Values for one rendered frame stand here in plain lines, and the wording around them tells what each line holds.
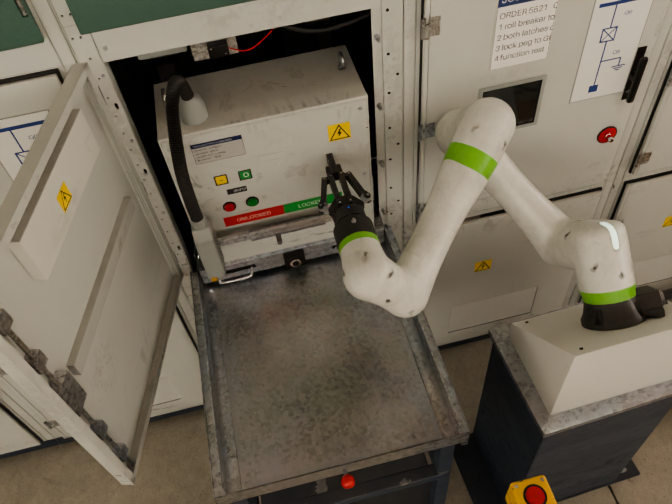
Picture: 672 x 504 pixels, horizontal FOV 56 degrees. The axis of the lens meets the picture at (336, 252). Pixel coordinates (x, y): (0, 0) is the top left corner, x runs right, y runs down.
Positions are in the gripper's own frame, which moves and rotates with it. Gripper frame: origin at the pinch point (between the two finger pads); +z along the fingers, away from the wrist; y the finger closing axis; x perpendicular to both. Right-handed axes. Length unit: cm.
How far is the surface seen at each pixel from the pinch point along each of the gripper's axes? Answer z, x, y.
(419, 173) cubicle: 7.9, -17.1, 25.2
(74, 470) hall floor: -3, -123, -113
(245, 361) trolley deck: -25, -38, -33
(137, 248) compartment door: 0, -13, -53
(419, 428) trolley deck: -55, -38, 6
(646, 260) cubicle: 8, -91, 117
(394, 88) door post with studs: 9.5, 12.0, 18.7
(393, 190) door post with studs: 9.5, -23.3, 18.1
